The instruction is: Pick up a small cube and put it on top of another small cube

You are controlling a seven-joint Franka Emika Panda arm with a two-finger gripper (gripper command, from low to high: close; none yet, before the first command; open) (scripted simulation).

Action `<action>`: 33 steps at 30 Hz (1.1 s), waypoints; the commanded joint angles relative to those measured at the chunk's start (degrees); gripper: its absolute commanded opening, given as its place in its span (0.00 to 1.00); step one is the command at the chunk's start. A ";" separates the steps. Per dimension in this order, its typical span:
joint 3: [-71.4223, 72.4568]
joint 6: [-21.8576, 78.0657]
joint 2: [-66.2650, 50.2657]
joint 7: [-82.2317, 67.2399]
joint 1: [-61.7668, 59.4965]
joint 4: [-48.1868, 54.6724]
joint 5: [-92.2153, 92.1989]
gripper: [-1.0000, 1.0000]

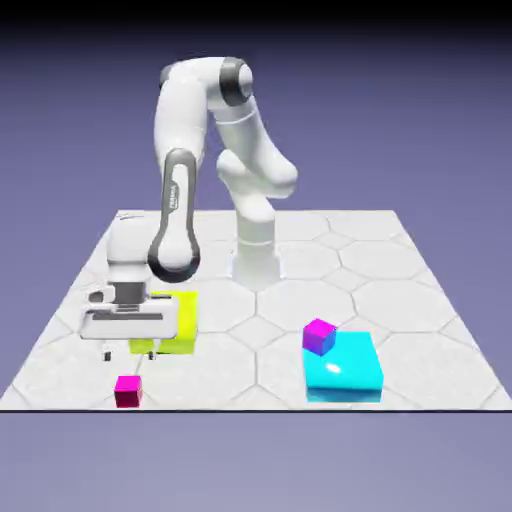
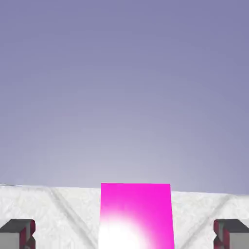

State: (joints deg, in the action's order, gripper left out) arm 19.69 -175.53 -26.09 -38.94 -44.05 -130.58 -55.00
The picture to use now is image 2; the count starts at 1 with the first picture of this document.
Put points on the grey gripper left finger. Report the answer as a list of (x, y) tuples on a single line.
[(13, 233)]

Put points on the large magenta box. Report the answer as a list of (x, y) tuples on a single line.
[(136, 210)]

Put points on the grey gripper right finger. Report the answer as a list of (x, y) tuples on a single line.
[(235, 233)]

